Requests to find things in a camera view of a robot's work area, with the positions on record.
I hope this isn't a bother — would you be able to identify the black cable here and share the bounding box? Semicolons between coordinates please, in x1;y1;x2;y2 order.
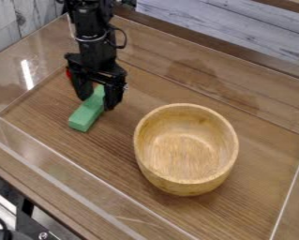
0;214;12;240

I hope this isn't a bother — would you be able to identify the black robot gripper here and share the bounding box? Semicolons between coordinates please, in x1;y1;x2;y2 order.
64;37;127;111

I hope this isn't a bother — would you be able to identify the red plush strawberry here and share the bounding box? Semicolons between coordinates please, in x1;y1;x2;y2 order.
65;68;71;79

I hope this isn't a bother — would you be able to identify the green rectangular block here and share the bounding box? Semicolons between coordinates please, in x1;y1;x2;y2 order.
69;85;105;132

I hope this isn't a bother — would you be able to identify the clear acrylic tray wall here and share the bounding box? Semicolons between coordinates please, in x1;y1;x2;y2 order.
0;117;198;240

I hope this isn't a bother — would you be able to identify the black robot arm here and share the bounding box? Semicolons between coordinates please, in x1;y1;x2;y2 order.
64;0;128;111

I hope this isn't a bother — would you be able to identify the light wooden bowl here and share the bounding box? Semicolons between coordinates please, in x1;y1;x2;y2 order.
132;103;239;196

